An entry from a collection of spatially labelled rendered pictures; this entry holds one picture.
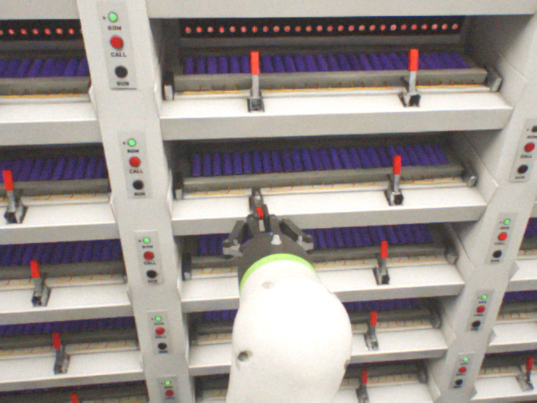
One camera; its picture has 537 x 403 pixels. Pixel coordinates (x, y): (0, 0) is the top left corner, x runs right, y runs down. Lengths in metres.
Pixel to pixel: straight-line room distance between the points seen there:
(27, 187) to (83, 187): 0.10
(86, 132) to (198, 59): 0.24
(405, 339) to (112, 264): 0.69
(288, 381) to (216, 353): 0.69
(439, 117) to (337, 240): 0.35
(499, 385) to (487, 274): 0.42
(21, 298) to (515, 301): 1.14
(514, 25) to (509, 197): 0.31
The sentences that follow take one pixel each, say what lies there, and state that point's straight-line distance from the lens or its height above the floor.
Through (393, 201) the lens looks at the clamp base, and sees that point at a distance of 0.86.
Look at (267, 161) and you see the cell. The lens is 0.89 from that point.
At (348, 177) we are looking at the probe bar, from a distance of 0.88.
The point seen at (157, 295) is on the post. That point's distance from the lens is 0.92.
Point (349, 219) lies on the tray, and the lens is 0.86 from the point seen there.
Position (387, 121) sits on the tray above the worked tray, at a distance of 0.79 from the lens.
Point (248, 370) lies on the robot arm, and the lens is 0.40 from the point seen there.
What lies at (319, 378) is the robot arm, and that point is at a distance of 0.39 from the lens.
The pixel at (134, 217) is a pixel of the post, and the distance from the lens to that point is 0.82.
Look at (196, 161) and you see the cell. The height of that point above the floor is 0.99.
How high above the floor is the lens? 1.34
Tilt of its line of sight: 28 degrees down
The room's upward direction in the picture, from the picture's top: straight up
